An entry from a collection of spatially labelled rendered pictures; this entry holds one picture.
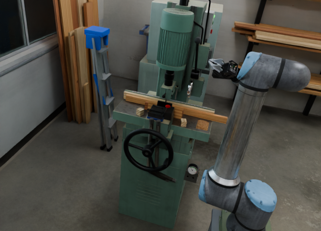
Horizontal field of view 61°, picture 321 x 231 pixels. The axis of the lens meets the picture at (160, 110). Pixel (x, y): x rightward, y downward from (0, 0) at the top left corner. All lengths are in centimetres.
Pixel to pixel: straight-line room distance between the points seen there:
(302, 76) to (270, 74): 12
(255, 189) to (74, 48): 215
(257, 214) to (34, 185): 181
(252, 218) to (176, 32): 97
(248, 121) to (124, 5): 314
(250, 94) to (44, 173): 199
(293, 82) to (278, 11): 281
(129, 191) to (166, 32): 115
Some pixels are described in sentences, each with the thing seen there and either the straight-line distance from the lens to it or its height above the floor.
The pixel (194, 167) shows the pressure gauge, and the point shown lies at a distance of 166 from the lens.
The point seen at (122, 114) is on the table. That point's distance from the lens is 167.
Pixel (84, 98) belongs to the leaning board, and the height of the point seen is 33.
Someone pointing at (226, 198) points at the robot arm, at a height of 84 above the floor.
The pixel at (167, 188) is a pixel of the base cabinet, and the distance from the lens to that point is 191.
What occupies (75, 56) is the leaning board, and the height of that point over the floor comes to 78.
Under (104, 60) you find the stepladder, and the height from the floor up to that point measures 87.
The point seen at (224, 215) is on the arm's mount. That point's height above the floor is 63.
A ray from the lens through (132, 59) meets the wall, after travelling 417.
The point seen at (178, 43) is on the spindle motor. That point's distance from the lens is 150.
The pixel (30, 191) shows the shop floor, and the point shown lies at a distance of 250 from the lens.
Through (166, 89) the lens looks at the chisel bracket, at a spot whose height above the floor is 106.
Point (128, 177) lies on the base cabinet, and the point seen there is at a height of 39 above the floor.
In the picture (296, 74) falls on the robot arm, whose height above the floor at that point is 144.
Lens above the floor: 177
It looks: 30 degrees down
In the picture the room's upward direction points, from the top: 8 degrees clockwise
